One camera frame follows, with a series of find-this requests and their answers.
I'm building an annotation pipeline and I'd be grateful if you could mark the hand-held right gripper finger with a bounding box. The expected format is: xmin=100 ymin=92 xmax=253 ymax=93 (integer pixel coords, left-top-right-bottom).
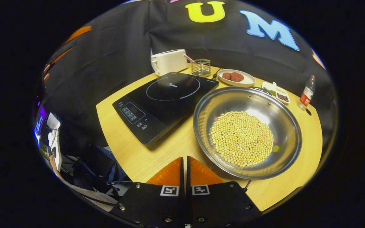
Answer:
xmin=186 ymin=156 xmax=262 ymax=228
xmin=110 ymin=157 xmax=186 ymax=228

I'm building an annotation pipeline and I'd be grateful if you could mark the white cloth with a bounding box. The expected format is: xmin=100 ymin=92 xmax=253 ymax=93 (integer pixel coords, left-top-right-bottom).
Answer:
xmin=47 ymin=112 xmax=63 ymax=173

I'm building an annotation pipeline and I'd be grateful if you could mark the pile of soybeans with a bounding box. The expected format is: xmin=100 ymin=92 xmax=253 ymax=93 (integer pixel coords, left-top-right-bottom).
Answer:
xmin=209 ymin=111 xmax=274 ymax=168

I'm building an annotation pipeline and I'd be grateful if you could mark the stainless steel pot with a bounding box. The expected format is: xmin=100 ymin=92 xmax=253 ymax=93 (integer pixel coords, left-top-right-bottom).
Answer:
xmin=193 ymin=85 xmax=303 ymax=192

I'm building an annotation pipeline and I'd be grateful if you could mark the dark bag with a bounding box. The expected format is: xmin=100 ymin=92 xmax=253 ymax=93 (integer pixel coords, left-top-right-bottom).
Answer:
xmin=72 ymin=144 xmax=130 ymax=193

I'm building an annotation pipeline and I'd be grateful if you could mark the white toaster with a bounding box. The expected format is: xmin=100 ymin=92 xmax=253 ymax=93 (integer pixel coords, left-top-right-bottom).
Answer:
xmin=151 ymin=49 xmax=189 ymax=76

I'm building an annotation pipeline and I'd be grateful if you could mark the clear plastic water bottle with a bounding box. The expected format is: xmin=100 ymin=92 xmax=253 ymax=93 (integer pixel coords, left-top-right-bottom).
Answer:
xmin=298 ymin=75 xmax=316 ymax=110

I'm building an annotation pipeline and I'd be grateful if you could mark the white divided dish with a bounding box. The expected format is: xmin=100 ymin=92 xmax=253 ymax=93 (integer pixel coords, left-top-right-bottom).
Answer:
xmin=262 ymin=82 xmax=291 ymax=104

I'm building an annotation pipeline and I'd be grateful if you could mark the lit purple screen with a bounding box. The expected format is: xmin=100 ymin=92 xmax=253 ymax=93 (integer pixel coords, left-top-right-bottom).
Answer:
xmin=34 ymin=106 xmax=47 ymax=144

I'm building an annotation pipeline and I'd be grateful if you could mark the black induction cooktop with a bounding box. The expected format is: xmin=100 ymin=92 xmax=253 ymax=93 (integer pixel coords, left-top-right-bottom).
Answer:
xmin=112 ymin=72 xmax=220 ymax=149

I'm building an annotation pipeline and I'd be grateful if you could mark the wire mesh basket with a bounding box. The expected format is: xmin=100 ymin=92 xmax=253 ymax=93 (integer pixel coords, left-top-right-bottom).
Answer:
xmin=190 ymin=59 xmax=211 ymax=77

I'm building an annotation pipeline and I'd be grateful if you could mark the black backdrop cloth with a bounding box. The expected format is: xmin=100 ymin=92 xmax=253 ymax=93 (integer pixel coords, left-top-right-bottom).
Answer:
xmin=32 ymin=0 xmax=338 ymax=152

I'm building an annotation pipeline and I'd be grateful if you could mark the white round plate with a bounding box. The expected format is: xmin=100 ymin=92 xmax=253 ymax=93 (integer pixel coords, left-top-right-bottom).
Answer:
xmin=217 ymin=69 xmax=256 ymax=87

